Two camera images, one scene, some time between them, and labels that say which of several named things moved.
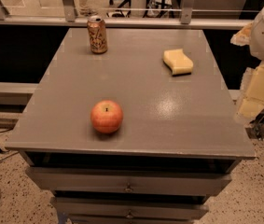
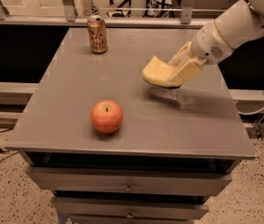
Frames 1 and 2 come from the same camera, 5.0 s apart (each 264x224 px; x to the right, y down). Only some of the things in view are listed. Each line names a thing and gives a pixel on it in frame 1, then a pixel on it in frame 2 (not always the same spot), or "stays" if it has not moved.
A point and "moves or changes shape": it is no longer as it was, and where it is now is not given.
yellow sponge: (178, 62) moves or changes shape
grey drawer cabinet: (179, 144) stays
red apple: (106, 117) stays
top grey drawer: (132, 181) stays
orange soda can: (98, 35) stays
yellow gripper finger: (261, 83) -> (191, 68)
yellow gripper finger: (243, 36) -> (182, 57)
